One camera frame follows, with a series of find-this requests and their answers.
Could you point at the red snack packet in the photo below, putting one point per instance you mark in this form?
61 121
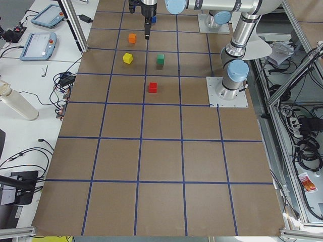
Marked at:
305 180

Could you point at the blue wooden block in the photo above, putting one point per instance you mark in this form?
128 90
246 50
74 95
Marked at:
154 19

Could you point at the black device with red button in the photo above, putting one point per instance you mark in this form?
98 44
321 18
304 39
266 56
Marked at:
14 35

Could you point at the teach pendant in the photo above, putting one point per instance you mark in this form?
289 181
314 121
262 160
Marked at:
39 46
49 17

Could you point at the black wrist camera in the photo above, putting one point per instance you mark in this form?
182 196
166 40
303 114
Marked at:
132 5

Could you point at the aluminium frame post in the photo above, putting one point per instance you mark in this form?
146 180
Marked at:
74 25

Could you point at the orange wooden block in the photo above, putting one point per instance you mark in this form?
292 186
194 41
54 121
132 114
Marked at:
132 38

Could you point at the red wooden block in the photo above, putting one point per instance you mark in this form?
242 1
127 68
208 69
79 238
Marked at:
152 87

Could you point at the lower teach pendant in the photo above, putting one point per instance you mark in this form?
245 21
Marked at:
39 46

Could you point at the black power adapter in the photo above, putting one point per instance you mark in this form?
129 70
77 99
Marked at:
85 18

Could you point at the upper teach pendant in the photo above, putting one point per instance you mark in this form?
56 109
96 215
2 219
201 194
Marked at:
49 17

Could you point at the yellow wooden block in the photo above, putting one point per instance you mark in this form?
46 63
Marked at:
127 58

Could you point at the black camera stand base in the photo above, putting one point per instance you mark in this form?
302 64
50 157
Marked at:
18 188

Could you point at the green wooden block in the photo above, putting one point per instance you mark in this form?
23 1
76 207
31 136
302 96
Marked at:
160 59

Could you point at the white power strip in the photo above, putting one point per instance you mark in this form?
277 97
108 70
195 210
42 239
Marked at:
294 126

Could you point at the black adapter with cables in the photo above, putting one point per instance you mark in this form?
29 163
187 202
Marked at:
66 81

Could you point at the white bottle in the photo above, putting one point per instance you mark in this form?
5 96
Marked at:
17 102

